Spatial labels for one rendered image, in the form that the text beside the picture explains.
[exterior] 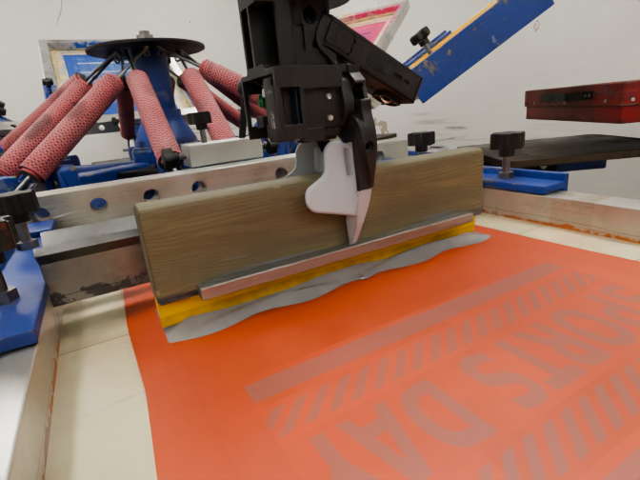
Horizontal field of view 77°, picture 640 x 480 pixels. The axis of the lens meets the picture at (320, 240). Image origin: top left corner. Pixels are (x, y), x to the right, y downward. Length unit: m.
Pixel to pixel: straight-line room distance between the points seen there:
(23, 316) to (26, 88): 4.26
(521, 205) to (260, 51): 0.37
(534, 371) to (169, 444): 0.21
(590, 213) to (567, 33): 2.09
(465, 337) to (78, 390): 0.26
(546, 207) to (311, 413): 0.40
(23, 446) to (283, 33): 0.29
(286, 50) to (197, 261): 0.17
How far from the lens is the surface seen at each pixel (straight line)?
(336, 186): 0.34
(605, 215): 0.52
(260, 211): 0.33
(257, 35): 0.35
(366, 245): 0.37
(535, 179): 0.59
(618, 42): 2.45
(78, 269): 0.39
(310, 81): 0.32
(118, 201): 0.62
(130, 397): 0.29
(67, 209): 0.62
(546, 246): 0.48
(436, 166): 0.43
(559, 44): 2.59
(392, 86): 0.39
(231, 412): 0.25
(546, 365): 0.28
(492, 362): 0.28
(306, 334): 0.31
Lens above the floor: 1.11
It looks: 18 degrees down
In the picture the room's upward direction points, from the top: 6 degrees counter-clockwise
